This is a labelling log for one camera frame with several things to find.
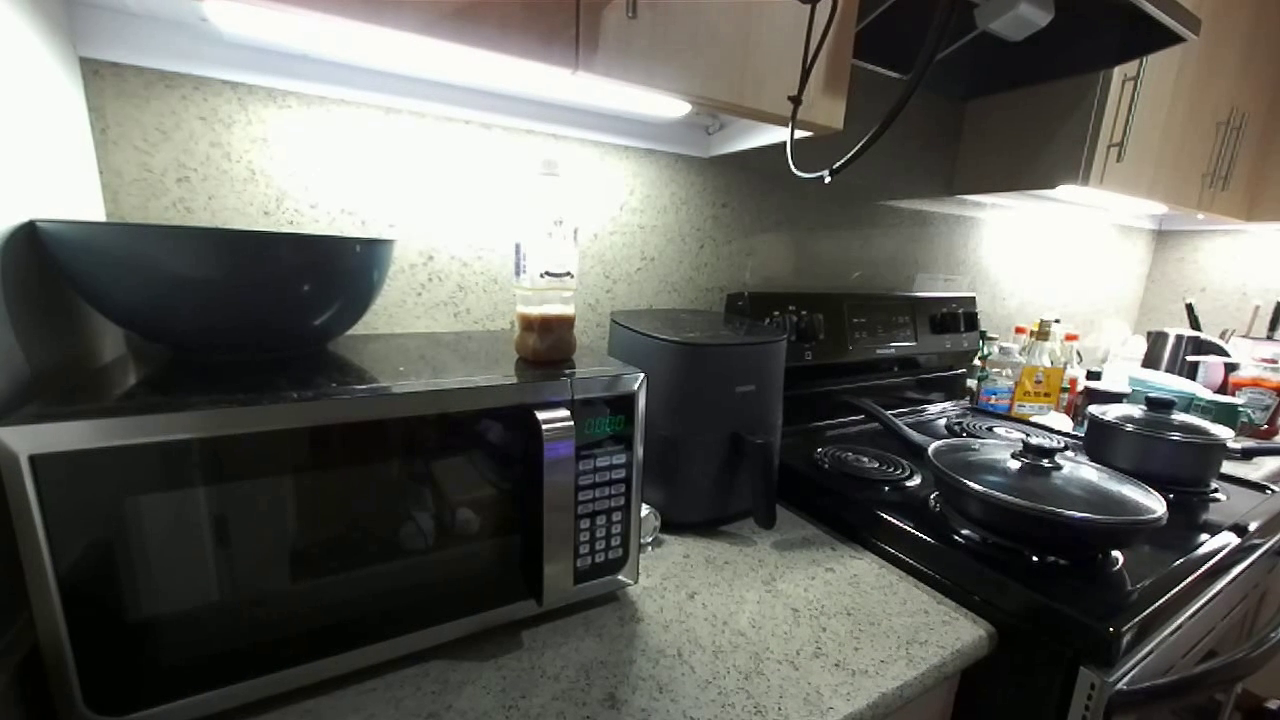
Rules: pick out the plain wooden cabinet door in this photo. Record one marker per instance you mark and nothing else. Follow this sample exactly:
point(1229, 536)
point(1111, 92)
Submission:
point(467, 22)

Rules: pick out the short under-cabinet light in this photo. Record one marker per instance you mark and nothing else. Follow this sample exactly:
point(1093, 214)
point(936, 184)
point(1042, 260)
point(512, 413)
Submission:
point(1067, 200)

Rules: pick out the black air fryer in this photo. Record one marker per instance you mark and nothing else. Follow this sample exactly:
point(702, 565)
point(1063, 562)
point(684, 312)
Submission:
point(695, 424)

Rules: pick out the glass jar with brown contents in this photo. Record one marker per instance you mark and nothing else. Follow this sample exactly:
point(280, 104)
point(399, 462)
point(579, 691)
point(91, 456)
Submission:
point(545, 342)

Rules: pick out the small white shaker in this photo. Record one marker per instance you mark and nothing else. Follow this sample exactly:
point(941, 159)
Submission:
point(650, 524)

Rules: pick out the black frying pan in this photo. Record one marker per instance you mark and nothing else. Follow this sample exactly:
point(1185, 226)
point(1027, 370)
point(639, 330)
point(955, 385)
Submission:
point(890, 424)

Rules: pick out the blue label bottle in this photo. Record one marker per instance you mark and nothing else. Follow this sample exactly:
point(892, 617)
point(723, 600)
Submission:
point(999, 385)

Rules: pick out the yellow oil bottle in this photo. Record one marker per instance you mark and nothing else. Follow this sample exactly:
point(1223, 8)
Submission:
point(1042, 380)

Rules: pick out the stainless steel microwave oven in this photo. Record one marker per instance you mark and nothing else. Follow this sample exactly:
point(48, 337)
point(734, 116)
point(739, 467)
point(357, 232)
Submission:
point(264, 532)

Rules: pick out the red cap bottle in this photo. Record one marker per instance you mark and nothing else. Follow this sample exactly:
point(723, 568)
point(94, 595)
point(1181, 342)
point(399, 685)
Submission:
point(1073, 380)

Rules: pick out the large dark blue bowl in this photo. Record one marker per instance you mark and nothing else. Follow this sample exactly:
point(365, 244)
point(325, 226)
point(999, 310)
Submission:
point(213, 285)

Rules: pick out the black electric stove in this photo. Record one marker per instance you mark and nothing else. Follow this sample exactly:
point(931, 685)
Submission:
point(1014, 584)

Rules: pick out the black pan with lid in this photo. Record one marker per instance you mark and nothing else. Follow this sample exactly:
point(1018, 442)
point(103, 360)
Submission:
point(1067, 500)

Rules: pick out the small white box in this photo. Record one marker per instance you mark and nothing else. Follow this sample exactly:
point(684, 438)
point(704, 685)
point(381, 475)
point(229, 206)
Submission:
point(1014, 18)

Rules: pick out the black pot lid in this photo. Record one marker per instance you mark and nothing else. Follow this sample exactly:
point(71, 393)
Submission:
point(1155, 424)

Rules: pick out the small black pot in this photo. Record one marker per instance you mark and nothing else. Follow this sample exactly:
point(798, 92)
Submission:
point(1155, 462)

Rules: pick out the silver toaster appliance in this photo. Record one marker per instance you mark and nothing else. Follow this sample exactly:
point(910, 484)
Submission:
point(1181, 348)

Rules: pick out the teal container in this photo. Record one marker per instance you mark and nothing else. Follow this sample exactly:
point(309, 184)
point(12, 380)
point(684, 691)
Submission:
point(1181, 397)

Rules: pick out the orange red package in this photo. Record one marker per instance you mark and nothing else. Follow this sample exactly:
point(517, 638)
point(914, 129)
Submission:
point(1257, 401)

